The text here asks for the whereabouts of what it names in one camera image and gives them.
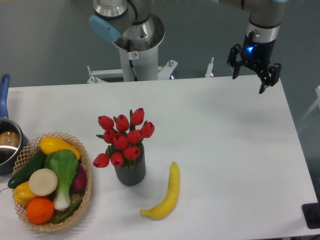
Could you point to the cream round bun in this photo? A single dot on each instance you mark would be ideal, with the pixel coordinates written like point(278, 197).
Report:
point(43, 182)

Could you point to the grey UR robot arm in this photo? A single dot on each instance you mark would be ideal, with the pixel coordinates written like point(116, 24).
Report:
point(265, 16)

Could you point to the red tulip bouquet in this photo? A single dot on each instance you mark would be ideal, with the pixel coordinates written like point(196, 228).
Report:
point(124, 136)

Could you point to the yellow banana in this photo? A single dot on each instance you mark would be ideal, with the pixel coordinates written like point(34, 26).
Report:
point(164, 208)

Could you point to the green cucumber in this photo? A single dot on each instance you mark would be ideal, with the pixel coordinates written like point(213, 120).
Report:
point(37, 162)

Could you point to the purple red onion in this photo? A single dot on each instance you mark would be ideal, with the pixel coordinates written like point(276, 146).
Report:
point(80, 181)

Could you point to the orange fruit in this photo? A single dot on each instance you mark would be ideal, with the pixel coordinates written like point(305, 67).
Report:
point(40, 210)

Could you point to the dark grey ribbed vase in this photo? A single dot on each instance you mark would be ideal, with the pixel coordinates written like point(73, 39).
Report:
point(133, 174)

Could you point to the yellow squash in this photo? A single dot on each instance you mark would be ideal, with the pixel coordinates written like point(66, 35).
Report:
point(51, 144)

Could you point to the white frame at right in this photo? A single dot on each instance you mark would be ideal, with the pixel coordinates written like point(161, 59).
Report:
point(312, 107)

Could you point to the black device at edge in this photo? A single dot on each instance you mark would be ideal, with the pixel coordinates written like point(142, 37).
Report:
point(311, 212)

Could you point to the yellow bell pepper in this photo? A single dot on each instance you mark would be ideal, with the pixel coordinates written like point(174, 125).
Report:
point(22, 194)

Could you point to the green bean pod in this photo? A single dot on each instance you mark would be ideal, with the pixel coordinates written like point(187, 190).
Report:
point(69, 212)

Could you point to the blue handled saucepan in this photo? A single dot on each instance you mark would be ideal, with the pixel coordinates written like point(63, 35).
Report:
point(12, 139)

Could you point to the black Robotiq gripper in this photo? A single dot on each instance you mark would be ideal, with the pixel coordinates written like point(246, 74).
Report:
point(256, 57)

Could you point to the green bok choy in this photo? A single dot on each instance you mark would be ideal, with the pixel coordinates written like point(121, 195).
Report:
point(64, 164)

